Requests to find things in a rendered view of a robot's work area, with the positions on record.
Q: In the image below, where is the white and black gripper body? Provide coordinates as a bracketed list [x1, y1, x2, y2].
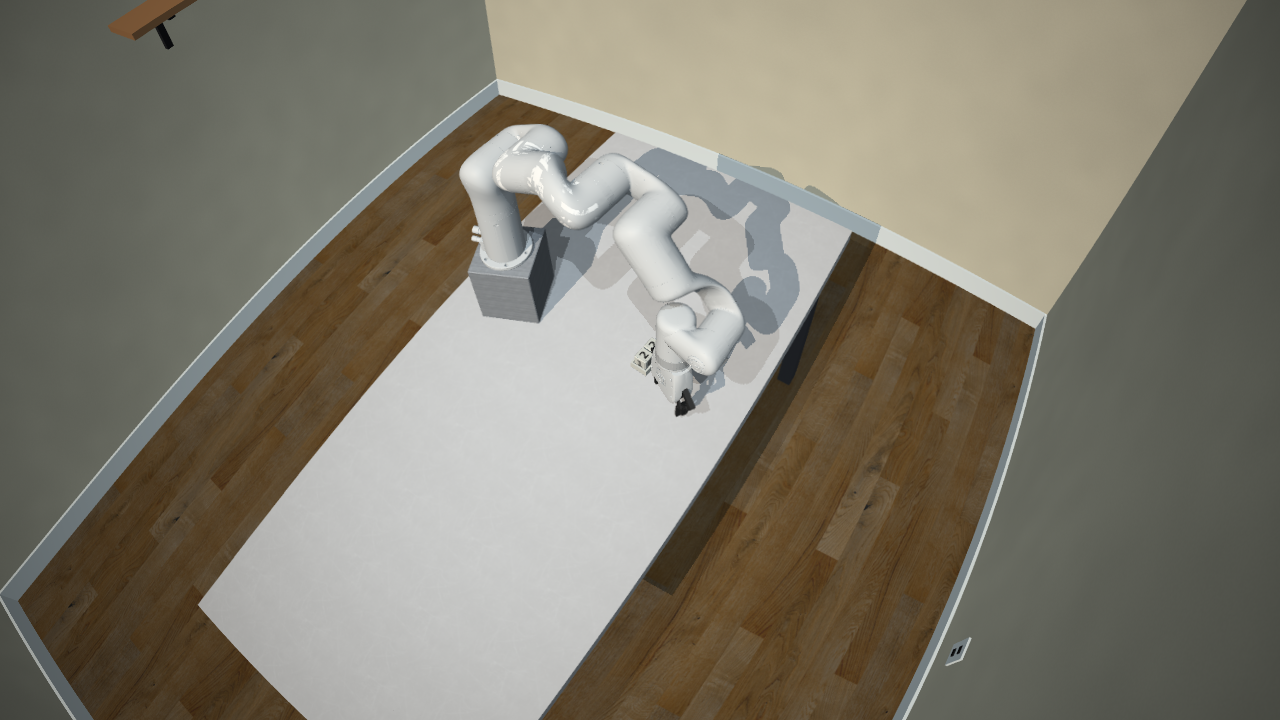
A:
[652, 347, 692, 404]

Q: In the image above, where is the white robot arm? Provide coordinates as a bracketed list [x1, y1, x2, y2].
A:
[460, 124, 745, 375]

